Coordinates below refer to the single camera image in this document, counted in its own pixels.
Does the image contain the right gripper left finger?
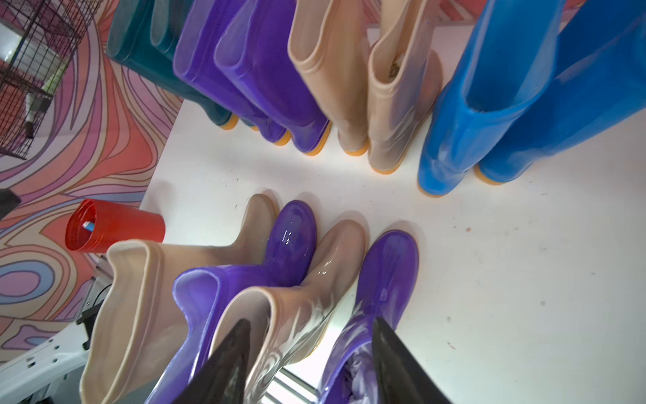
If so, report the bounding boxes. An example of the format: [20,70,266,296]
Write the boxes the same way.
[173,319,251,404]

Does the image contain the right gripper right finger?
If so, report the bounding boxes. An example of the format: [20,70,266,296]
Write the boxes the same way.
[372,317,452,404]

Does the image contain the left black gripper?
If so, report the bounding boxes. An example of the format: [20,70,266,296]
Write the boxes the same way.
[0,189,22,220]

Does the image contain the teal boot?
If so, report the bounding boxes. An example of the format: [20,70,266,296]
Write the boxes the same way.
[150,0,193,60]
[106,0,238,130]

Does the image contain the dark purple boot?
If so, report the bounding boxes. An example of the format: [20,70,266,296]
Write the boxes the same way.
[173,0,289,145]
[214,1,331,156]

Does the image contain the beige boot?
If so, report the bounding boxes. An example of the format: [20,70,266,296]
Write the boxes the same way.
[288,0,369,156]
[210,220,367,403]
[80,194,278,403]
[368,0,442,174]

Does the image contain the blue boot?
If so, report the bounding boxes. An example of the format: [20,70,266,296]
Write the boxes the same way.
[417,0,565,196]
[476,1,645,184]

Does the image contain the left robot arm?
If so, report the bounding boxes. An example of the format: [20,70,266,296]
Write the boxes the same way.
[1,199,94,403]

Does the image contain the blue marker in cup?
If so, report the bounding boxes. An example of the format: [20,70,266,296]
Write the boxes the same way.
[82,221,95,232]

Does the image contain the red cup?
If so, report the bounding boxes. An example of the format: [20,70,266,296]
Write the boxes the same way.
[64,199,166,254]

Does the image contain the purple boot front left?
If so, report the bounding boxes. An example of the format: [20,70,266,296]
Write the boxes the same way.
[146,200,317,403]

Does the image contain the white marker in basket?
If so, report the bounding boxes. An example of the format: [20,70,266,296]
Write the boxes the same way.
[24,64,67,139]

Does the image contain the purple boot front right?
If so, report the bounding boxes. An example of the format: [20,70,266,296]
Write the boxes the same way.
[317,230,419,403]

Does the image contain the white tape roll in basket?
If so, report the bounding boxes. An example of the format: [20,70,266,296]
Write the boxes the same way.
[1,23,62,82]

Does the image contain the black wire basket left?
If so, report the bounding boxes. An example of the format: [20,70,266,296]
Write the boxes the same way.
[1,0,101,160]

